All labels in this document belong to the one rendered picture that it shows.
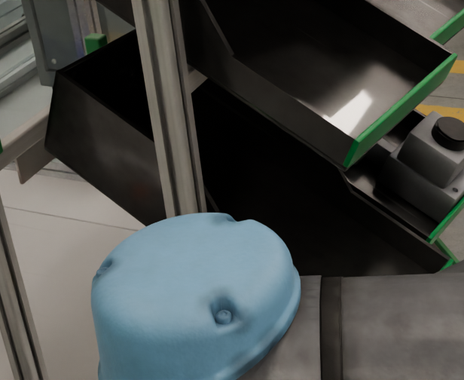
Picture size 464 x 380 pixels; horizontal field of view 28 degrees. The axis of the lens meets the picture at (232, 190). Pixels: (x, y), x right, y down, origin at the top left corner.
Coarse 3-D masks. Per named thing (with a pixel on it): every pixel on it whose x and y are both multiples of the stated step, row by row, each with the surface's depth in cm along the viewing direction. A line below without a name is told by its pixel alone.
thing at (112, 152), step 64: (128, 64) 71; (64, 128) 66; (128, 128) 62; (256, 128) 73; (128, 192) 66; (256, 192) 71; (320, 192) 72; (320, 256) 68; (384, 256) 70; (448, 256) 69
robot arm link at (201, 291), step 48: (144, 240) 34; (192, 240) 34; (240, 240) 34; (96, 288) 33; (144, 288) 32; (192, 288) 32; (240, 288) 31; (288, 288) 32; (96, 336) 34; (144, 336) 31; (192, 336) 31; (240, 336) 31; (288, 336) 32
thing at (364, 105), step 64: (128, 0) 57; (192, 0) 54; (256, 0) 63; (320, 0) 64; (192, 64) 56; (256, 64) 58; (320, 64) 59; (384, 64) 61; (448, 64) 59; (320, 128) 53; (384, 128) 55
